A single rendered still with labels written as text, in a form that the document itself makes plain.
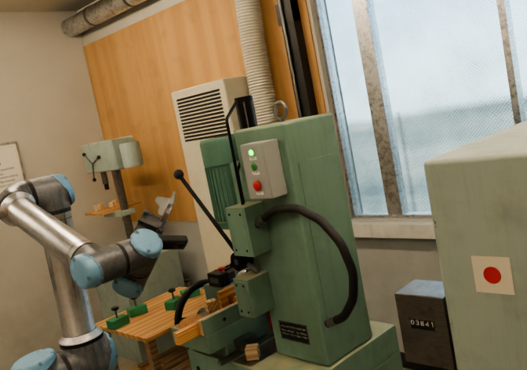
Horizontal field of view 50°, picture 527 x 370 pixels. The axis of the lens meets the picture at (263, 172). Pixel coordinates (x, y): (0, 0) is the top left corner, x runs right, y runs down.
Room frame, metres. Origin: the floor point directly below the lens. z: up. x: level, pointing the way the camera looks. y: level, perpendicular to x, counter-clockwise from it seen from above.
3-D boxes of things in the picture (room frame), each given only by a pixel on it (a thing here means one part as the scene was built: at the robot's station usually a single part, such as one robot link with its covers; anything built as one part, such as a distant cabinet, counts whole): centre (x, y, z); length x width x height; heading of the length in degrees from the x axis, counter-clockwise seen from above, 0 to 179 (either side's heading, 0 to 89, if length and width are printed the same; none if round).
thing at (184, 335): (1.91, 0.13, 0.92); 0.62 x 0.02 x 0.04; 132
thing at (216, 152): (1.93, 0.11, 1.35); 0.18 x 0.18 x 0.31
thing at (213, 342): (2.03, 0.15, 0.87); 0.61 x 0.30 x 0.06; 132
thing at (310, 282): (1.72, -0.09, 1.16); 0.22 x 0.22 x 0.72; 42
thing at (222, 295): (1.98, 0.16, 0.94); 0.21 x 0.01 x 0.08; 132
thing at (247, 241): (1.67, 0.08, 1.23); 0.09 x 0.08 x 0.15; 42
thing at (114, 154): (4.11, 1.05, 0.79); 0.62 x 0.48 x 1.58; 44
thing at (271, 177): (1.60, 0.00, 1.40); 0.10 x 0.06 x 0.16; 42
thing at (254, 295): (1.69, 0.10, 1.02); 0.09 x 0.07 x 0.12; 132
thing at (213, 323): (1.92, 0.06, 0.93); 0.60 x 0.02 x 0.06; 132
